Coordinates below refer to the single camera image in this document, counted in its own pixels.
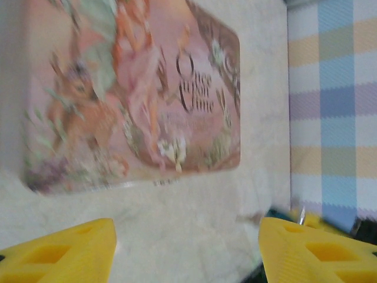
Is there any pink illustrated tin box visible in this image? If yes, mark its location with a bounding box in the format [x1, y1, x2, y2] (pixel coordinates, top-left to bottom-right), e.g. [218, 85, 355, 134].
[20, 0, 242, 196]

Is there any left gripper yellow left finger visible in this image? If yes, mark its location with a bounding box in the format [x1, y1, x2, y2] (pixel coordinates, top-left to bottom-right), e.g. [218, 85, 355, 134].
[0, 217, 118, 283]

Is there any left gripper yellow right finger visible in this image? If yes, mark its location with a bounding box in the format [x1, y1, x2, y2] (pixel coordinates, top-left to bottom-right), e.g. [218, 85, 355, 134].
[259, 216, 377, 283]

